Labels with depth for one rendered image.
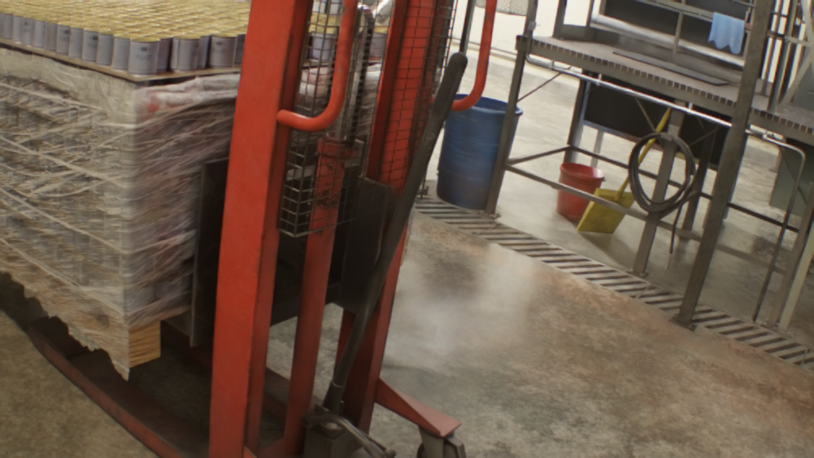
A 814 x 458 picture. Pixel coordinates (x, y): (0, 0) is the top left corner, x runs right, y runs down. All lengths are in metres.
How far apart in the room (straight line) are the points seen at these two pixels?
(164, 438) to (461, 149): 3.03
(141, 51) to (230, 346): 0.71
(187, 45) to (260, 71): 0.21
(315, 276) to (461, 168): 2.90
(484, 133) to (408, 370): 2.09
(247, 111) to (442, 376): 1.60
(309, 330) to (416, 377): 0.98
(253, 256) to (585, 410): 1.64
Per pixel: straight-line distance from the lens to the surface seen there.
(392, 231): 1.84
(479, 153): 4.79
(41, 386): 2.70
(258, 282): 1.78
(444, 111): 1.73
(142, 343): 1.93
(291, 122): 1.63
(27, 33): 2.19
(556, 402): 3.03
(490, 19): 1.97
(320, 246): 1.98
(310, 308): 2.05
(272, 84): 1.65
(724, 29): 4.19
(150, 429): 2.36
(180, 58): 1.80
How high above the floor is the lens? 1.50
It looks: 19 degrees down
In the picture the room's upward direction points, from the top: 10 degrees clockwise
